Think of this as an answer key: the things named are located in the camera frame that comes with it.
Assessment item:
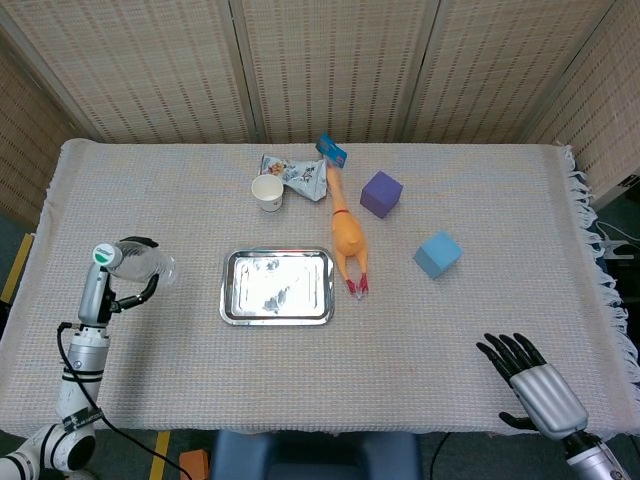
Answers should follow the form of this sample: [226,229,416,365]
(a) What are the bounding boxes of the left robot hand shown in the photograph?
[77,236,161,326]

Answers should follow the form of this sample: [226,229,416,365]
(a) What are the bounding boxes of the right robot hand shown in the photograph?
[475,332,590,441]

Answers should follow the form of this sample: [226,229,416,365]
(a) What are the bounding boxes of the clear plastic bottle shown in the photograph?
[92,239,177,289]

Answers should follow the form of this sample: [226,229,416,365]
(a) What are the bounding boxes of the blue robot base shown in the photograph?
[209,430,424,480]

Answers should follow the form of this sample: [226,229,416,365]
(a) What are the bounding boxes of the stainless steel tray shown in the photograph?
[218,248,336,327]

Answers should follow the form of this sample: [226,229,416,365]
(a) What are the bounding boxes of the white power strip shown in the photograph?
[597,219,636,261]

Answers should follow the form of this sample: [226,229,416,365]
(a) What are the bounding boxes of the light blue foam cube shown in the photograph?
[412,230,464,281]

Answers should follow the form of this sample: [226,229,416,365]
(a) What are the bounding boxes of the orange floor object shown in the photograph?
[178,448,210,480]

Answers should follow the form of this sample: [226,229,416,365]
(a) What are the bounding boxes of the white paper cup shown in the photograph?
[250,173,285,214]

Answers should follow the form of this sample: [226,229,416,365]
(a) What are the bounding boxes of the beige woven tablecloth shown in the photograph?
[0,137,640,441]

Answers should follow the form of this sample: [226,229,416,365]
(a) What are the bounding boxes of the woven bamboo folding screen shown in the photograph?
[0,0,640,226]

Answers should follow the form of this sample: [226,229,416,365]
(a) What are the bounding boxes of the silver snack bag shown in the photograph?
[258,153,330,203]

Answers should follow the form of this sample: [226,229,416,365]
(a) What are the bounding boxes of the yellow rubber chicken toy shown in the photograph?
[325,164,372,300]

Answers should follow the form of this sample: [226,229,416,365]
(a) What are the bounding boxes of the purple foam cube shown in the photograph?
[359,170,404,220]

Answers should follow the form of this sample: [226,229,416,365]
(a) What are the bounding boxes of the small blue packet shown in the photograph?
[315,132,348,170]

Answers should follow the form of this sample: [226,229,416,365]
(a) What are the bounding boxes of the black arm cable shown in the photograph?
[56,322,194,480]

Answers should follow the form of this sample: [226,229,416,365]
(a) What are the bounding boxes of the black floor cable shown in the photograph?
[430,433,451,480]

